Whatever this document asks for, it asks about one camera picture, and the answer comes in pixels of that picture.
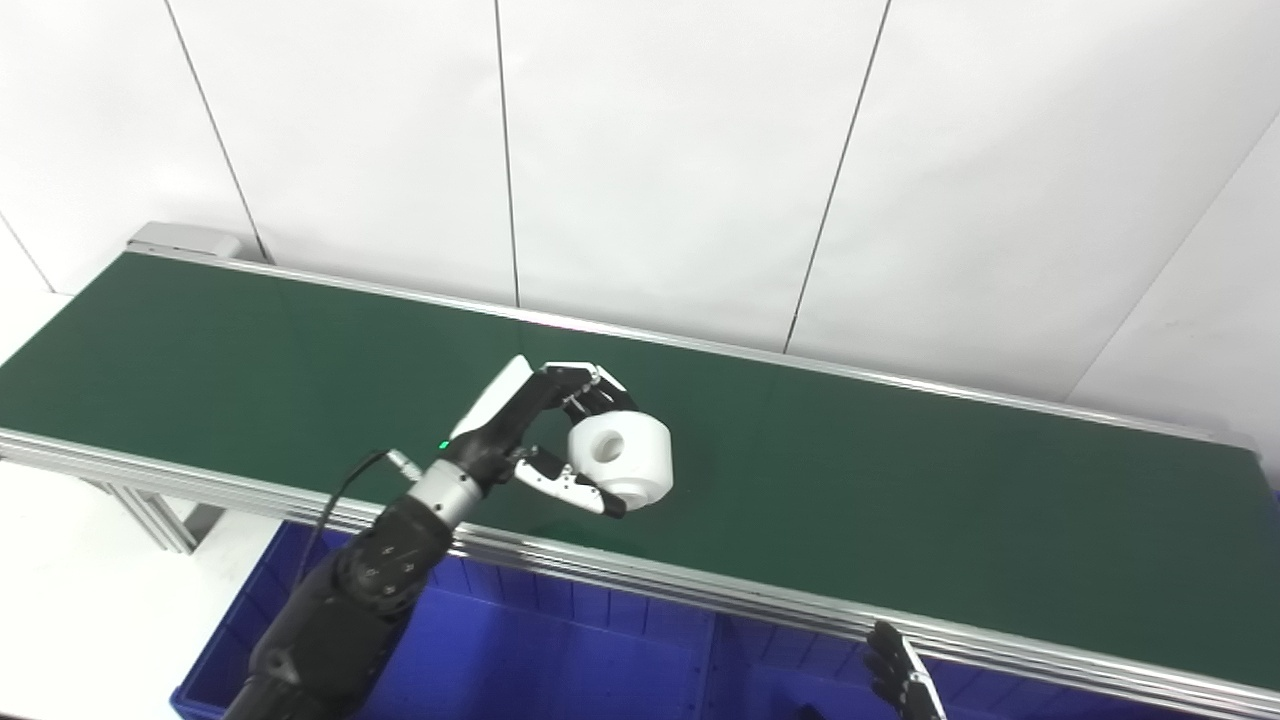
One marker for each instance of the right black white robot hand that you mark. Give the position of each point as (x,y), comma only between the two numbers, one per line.
(905,680)

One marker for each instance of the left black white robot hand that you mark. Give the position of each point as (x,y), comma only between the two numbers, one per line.
(500,425)

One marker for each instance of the white round plastic part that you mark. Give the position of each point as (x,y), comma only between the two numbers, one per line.
(635,455)

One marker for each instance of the blue plastic bin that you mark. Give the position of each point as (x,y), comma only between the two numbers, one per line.
(780,675)
(550,660)

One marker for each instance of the green conveyor belt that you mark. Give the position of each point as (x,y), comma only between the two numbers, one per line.
(640,572)
(850,470)

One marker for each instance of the aluminium conveyor leg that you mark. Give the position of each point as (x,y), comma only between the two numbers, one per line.
(165,515)

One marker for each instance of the grey conveyor end cover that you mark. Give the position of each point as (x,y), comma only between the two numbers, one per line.
(190,240)

